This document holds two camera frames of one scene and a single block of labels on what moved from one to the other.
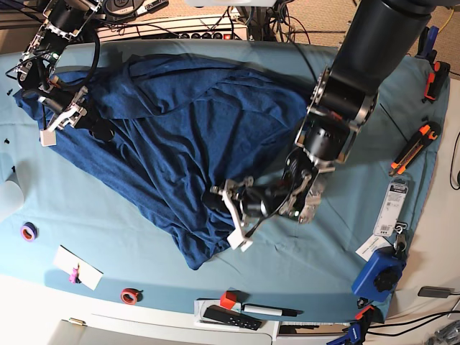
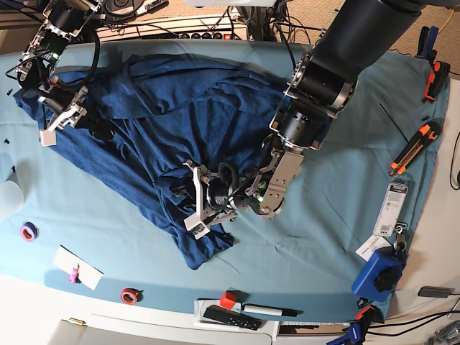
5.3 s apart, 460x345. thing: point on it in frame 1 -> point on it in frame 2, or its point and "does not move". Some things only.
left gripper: (65, 116) does not move
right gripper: (254, 200) -> (219, 189)
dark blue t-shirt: (166, 131) does not move
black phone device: (435, 292) does not move
